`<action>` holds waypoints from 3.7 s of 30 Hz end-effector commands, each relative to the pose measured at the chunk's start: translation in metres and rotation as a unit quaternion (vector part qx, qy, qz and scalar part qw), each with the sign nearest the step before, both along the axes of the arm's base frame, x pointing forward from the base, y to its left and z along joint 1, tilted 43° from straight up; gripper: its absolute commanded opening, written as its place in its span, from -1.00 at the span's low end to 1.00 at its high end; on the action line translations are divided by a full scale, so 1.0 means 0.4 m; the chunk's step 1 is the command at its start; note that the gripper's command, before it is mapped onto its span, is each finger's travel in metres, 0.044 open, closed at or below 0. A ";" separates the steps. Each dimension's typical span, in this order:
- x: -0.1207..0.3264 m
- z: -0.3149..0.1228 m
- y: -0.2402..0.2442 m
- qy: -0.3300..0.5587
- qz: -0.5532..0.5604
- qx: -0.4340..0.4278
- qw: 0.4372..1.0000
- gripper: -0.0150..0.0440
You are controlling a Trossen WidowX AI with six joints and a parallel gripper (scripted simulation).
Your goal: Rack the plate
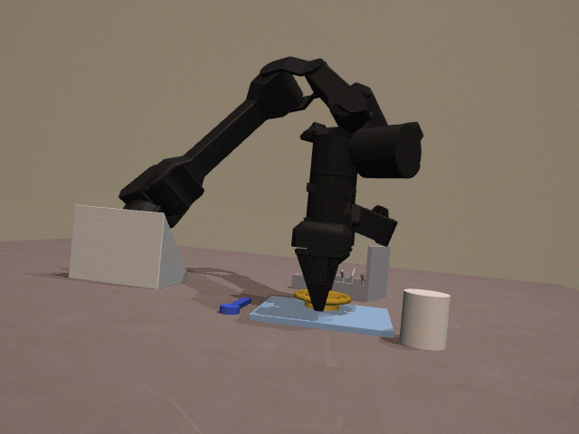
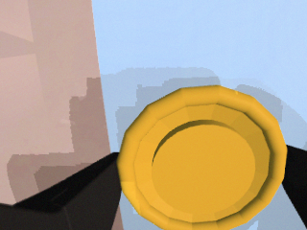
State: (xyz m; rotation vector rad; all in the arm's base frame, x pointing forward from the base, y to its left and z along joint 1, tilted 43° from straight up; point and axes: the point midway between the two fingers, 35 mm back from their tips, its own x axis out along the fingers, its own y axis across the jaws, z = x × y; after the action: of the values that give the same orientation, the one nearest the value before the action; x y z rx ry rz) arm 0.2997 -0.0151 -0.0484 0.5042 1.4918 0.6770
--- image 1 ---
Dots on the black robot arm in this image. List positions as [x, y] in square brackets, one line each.
[362, 143]

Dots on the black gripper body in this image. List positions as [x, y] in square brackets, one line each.
[323, 229]

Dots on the grey dish rack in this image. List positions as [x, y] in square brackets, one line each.
[370, 287]

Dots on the yellow plate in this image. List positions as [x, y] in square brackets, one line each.
[334, 299]

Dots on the beige cylinder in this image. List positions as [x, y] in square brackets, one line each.
[425, 317]

